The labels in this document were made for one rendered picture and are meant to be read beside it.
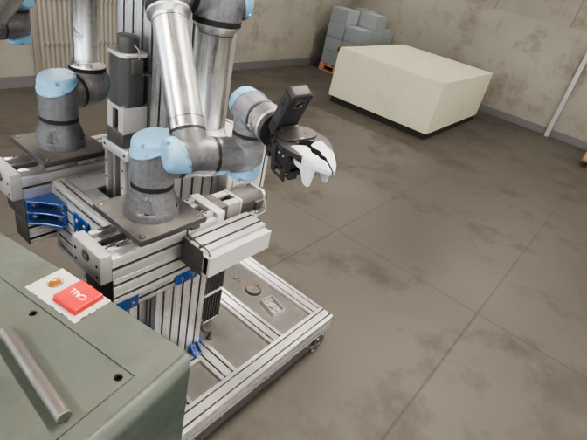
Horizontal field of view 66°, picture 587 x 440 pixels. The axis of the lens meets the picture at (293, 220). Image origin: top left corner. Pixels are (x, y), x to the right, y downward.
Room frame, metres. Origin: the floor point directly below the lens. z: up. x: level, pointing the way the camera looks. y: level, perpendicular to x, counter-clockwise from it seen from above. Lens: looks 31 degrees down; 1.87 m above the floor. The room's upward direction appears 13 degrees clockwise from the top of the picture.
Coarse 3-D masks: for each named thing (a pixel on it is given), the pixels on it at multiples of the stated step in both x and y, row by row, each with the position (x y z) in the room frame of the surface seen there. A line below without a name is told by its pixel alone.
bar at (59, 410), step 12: (0, 336) 0.46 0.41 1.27; (12, 336) 0.46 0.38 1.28; (12, 348) 0.44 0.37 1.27; (24, 348) 0.44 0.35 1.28; (24, 360) 0.42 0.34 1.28; (24, 372) 0.41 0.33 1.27; (36, 372) 0.41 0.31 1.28; (36, 384) 0.39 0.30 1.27; (48, 384) 0.40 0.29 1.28; (48, 396) 0.38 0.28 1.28; (60, 396) 0.38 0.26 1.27; (48, 408) 0.37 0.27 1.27; (60, 408) 0.36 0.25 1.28; (60, 420) 0.36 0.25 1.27
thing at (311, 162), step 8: (304, 152) 0.71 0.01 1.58; (304, 160) 0.69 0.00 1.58; (312, 160) 0.69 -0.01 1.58; (320, 160) 0.69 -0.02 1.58; (304, 168) 0.70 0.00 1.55; (312, 168) 0.68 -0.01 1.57; (320, 168) 0.67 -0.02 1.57; (328, 168) 0.67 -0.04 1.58; (304, 176) 0.70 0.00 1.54; (312, 176) 0.69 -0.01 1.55; (304, 184) 0.70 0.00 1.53
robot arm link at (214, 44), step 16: (208, 0) 1.07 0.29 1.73; (224, 0) 1.09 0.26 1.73; (240, 0) 1.11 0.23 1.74; (192, 16) 1.12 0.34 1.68; (208, 16) 1.09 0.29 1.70; (224, 16) 1.09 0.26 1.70; (240, 16) 1.13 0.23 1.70; (208, 32) 1.10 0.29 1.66; (224, 32) 1.10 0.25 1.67; (208, 48) 1.10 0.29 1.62; (224, 48) 1.12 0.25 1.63; (208, 64) 1.10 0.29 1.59; (224, 64) 1.12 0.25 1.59; (208, 80) 1.10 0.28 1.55; (224, 80) 1.13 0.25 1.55; (208, 96) 1.10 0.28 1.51; (224, 96) 1.14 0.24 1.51; (208, 112) 1.10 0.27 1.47; (208, 128) 1.10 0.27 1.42; (192, 176) 1.09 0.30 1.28; (208, 176) 1.13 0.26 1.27
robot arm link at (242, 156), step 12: (228, 144) 0.88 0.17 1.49; (240, 144) 0.89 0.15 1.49; (252, 144) 0.89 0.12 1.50; (228, 156) 0.86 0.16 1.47; (240, 156) 0.88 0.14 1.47; (252, 156) 0.89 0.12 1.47; (228, 168) 0.87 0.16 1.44; (240, 168) 0.89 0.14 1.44; (252, 168) 0.90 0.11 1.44; (240, 180) 0.90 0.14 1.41; (252, 180) 0.90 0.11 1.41
